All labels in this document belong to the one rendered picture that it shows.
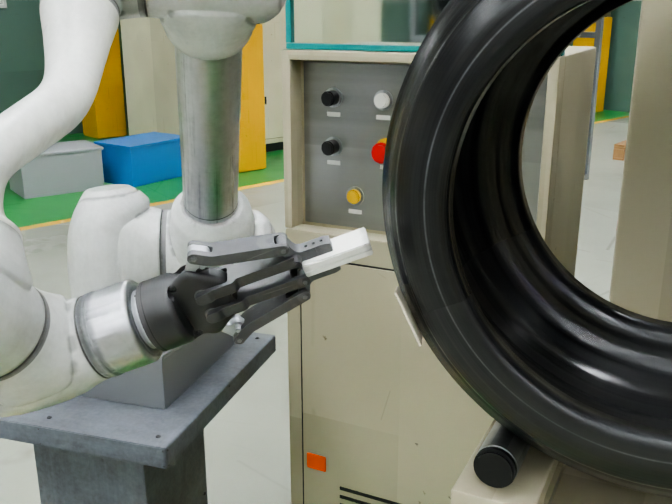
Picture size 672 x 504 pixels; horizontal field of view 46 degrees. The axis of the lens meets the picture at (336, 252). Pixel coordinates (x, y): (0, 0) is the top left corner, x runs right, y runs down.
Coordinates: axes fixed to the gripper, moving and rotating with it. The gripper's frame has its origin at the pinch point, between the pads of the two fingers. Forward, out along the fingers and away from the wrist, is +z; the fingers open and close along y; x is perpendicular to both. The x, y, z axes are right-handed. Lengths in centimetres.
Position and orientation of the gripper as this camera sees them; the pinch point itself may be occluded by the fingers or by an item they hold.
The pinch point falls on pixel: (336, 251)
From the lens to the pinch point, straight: 79.1
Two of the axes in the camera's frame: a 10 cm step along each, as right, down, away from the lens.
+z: 9.4, -3.3, -0.8
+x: 1.3, 5.8, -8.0
